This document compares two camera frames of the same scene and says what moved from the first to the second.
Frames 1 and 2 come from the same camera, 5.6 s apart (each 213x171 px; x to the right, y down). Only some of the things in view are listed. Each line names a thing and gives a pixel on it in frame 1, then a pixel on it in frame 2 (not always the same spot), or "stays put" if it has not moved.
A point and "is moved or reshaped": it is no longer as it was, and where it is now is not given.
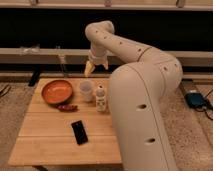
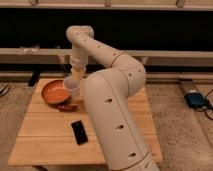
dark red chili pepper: [67, 108] stays put
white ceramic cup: [86, 93] is moved or reshaped
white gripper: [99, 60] → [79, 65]
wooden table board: [47, 135] stays put
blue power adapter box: [194, 99] stays put
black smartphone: [79, 132] stays put
